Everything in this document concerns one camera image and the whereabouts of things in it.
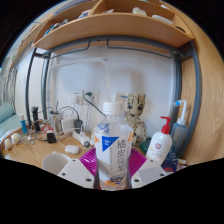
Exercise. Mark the teal pillow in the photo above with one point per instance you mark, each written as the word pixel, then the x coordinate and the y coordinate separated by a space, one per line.
pixel 6 112

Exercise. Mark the white charger block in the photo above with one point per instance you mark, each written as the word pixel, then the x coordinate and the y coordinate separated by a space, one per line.
pixel 68 125

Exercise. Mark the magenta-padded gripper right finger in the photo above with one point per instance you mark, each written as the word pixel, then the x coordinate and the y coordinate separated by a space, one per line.
pixel 148 174

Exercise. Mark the bed with teal sheet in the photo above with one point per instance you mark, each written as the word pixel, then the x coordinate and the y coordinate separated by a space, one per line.
pixel 8 128

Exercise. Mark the white earbuds case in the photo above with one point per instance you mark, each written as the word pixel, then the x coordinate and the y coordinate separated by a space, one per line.
pixel 72 149

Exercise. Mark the white red pump lotion bottle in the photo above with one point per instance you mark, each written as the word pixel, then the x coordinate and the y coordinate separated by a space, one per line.
pixel 160 146

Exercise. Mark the small black cube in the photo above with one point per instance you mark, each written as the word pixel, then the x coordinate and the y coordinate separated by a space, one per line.
pixel 51 137

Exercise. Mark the white power strip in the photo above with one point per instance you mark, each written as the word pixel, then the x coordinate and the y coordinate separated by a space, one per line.
pixel 81 137

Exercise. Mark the small blue white bottle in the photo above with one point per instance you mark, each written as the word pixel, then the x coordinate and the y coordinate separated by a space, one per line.
pixel 23 126

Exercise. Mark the grey metal desk frame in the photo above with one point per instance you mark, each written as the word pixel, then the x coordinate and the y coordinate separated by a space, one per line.
pixel 196 100

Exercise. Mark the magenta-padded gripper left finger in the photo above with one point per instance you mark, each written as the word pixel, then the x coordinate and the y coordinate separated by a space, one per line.
pixel 75 173

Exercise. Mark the white desk lamp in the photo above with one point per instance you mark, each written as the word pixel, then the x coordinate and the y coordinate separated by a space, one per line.
pixel 107 80

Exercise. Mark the metal cup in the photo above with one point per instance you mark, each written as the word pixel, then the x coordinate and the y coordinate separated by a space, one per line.
pixel 55 121

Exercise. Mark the white wall socket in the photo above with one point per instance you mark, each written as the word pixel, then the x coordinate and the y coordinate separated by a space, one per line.
pixel 77 97
pixel 93 98

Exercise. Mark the round white wrapped bun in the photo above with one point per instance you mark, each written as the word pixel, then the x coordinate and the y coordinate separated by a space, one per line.
pixel 16 138
pixel 8 144

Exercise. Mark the wooden tree figurine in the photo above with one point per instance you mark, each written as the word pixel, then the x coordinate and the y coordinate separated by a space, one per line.
pixel 136 113

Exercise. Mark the blue spray bottle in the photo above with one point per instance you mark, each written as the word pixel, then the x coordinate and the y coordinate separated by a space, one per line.
pixel 179 131

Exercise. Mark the small blue box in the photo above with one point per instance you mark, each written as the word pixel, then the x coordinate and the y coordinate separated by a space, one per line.
pixel 170 163

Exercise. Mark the clear plastic drink bottle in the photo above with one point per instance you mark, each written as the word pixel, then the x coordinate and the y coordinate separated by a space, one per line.
pixel 113 150

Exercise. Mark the black plug adapter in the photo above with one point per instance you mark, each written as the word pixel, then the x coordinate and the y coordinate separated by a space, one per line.
pixel 78 124

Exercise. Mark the black electric shaver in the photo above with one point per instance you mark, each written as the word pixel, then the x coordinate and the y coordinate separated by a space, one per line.
pixel 35 118

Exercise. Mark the wooden shelf unit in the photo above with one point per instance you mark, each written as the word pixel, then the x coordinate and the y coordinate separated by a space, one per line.
pixel 113 28

